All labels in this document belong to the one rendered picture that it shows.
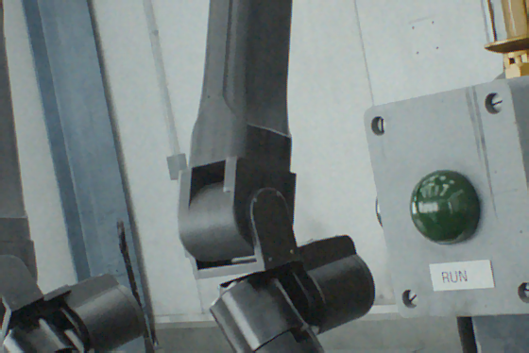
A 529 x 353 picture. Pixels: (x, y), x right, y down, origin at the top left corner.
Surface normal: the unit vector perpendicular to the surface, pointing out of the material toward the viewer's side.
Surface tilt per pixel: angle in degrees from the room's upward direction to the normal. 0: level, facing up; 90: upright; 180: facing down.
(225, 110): 69
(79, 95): 90
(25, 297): 62
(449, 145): 90
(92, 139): 90
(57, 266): 90
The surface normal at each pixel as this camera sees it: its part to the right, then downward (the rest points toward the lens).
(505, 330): -0.70, 0.17
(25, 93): 0.69, -0.09
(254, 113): 0.63, -0.33
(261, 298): 0.11, -0.37
